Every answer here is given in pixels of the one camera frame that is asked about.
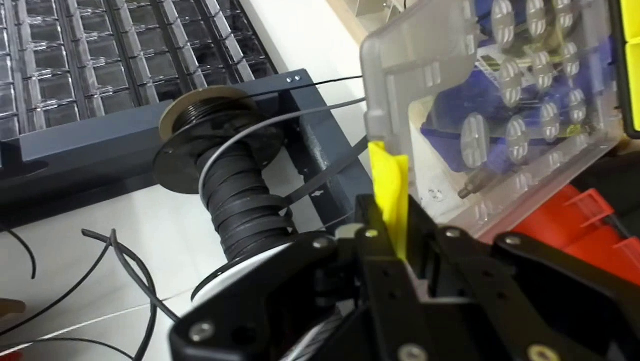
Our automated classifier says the black plastic tray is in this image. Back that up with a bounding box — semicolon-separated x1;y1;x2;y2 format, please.
574;136;640;237

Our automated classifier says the black cable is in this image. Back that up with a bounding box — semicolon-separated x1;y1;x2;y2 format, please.
79;228;183;361
0;228;40;281

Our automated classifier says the dark grey spool stand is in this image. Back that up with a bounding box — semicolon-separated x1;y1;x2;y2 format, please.
0;66;374;236

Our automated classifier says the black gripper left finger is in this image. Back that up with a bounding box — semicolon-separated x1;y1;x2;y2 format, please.
167;195;387;361

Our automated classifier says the spool of black wire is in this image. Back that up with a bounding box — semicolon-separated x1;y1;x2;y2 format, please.
151;72;369;306

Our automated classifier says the blue organiser case clear lid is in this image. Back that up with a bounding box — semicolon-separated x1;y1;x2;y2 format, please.
358;0;631;262

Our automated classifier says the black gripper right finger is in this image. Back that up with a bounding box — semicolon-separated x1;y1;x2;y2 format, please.
403;198;640;361

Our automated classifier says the red plastic case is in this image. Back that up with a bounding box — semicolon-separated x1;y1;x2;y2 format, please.
510;183;640;287

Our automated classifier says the thin white cable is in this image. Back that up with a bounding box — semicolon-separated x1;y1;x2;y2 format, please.
0;302;171;358

